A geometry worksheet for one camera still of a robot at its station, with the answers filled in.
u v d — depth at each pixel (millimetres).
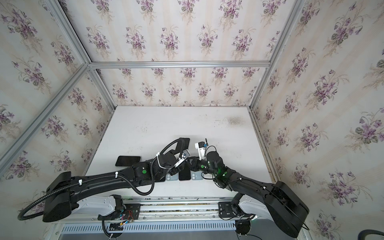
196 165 688
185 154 633
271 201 415
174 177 837
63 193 397
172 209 749
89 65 928
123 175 491
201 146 729
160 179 580
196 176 856
